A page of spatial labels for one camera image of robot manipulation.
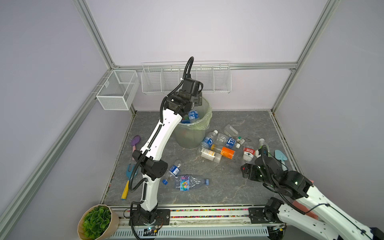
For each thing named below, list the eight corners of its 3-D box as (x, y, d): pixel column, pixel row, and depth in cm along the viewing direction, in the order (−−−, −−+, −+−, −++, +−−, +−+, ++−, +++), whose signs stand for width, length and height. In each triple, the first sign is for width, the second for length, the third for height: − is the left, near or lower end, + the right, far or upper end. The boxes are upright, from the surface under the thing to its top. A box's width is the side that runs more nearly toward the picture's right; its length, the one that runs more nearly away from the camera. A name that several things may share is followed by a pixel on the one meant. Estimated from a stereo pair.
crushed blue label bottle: (169, 178, 87) (168, 175, 84) (170, 166, 91) (169, 163, 88) (179, 178, 87) (179, 175, 84) (180, 166, 91) (180, 163, 88)
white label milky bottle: (199, 156, 97) (200, 153, 93) (202, 151, 99) (202, 147, 95) (219, 164, 93) (220, 160, 89) (221, 157, 96) (222, 154, 92)
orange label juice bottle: (210, 150, 98) (210, 148, 95) (212, 145, 100) (213, 142, 98) (232, 159, 94) (233, 157, 91) (234, 153, 96) (235, 151, 94)
